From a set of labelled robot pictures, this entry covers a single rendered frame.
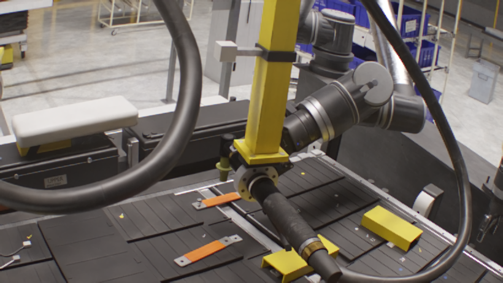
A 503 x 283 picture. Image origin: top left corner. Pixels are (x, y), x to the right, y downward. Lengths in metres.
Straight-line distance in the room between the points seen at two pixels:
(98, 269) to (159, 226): 0.23
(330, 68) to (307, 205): 1.48
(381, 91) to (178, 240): 0.54
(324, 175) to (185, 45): 0.81
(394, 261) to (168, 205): 0.55
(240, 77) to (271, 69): 4.12
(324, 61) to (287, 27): 1.75
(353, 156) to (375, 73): 1.36
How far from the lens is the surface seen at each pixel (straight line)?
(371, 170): 2.33
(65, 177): 1.15
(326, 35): 2.55
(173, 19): 0.66
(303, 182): 1.32
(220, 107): 1.45
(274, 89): 0.90
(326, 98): 1.05
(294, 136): 1.04
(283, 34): 0.87
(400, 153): 2.17
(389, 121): 1.27
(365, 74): 1.09
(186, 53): 0.63
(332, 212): 1.21
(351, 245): 1.10
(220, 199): 1.19
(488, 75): 7.04
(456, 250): 0.89
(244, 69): 5.00
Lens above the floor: 1.63
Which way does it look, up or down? 24 degrees down
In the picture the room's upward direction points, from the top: 8 degrees clockwise
